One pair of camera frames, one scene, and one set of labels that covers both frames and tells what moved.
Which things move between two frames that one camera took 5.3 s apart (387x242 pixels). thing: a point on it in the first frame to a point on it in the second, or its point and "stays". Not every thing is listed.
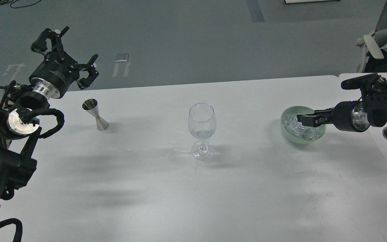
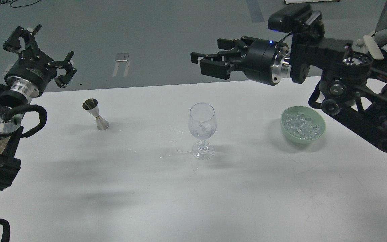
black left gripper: [55, 74] to [30, 73]
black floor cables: [1, 2] stays
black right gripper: [348, 116] to [267, 62]
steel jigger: [91, 105] stays
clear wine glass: [202, 121] stays
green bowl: [294, 131] stays
